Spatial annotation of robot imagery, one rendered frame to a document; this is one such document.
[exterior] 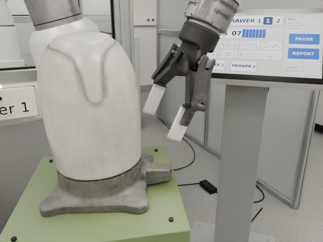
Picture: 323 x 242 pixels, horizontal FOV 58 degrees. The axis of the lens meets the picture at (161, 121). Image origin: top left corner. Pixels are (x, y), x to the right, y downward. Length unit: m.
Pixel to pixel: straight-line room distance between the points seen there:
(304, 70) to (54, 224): 0.90
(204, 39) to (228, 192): 0.93
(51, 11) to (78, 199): 0.36
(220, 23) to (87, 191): 0.37
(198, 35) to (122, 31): 0.70
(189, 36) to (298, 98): 1.43
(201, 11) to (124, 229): 0.39
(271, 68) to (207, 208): 1.15
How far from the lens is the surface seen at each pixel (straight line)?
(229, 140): 1.26
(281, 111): 2.02
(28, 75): 1.18
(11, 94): 1.17
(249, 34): 1.17
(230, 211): 1.43
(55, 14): 0.63
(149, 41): 4.83
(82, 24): 0.64
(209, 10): 0.55
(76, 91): 0.43
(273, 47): 1.14
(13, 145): 1.25
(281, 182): 2.15
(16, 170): 1.29
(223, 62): 1.11
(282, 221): 2.00
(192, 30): 0.56
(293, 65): 1.11
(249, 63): 1.10
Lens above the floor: 1.17
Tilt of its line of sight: 20 degrees down
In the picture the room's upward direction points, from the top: straight up
